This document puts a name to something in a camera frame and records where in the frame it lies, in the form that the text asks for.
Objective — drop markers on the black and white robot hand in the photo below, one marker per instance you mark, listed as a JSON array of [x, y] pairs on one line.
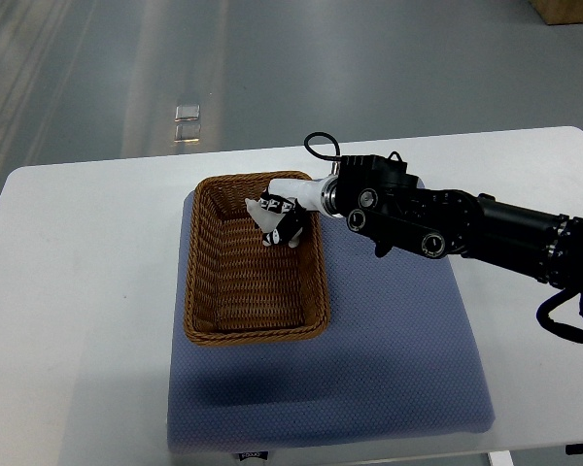
[[302, 196]]

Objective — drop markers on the white bear figurine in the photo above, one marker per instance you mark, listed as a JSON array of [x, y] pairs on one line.
[[277, 228]]

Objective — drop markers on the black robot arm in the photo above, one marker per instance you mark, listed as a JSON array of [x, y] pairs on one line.
[[381, 201]]

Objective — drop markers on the brown wicker basket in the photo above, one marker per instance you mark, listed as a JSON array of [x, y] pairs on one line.
[[239, 291]]

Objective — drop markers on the metal floor plate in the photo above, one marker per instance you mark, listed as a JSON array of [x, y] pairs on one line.
[[187, 119]]

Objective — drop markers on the blue-grey cushion mat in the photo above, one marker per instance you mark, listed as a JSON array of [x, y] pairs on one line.
[[398, 359]]

